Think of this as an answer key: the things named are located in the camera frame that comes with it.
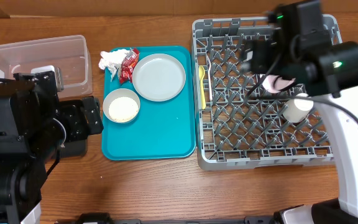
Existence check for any white round plate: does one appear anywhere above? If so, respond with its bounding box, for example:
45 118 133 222
262 75 296 93

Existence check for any grey bowl of rice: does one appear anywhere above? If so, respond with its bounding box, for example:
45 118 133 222
103 88 140 123

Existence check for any white cup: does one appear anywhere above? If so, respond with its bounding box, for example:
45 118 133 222
283 99 314 123

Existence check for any yellow plastic spoon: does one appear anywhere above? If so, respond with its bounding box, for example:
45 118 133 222
198 65 206 110

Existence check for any white plastic fork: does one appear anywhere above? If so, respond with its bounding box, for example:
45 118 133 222
206 56 213 103

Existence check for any grey round plate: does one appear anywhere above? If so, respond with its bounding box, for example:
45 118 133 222
132 54 186 102

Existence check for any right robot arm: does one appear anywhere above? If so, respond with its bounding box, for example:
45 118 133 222
242 1 358 224

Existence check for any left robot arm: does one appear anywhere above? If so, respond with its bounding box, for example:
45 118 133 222
0 71 103 223

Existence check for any grey dishwasher rack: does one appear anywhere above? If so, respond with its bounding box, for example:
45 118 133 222
191 17 334 170

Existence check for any black plastic tray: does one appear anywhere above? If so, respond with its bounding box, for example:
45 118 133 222
57 100 89 158

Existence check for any clear plastic bin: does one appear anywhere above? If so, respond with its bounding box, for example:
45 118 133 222
0 35 93 98

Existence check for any crumpled white napkin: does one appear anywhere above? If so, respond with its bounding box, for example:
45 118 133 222
98 49 129 80

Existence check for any red snack wrapper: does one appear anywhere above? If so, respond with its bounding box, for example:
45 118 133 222
118 48 140 84

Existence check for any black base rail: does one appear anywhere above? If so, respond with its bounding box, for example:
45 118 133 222
54 212 310 224

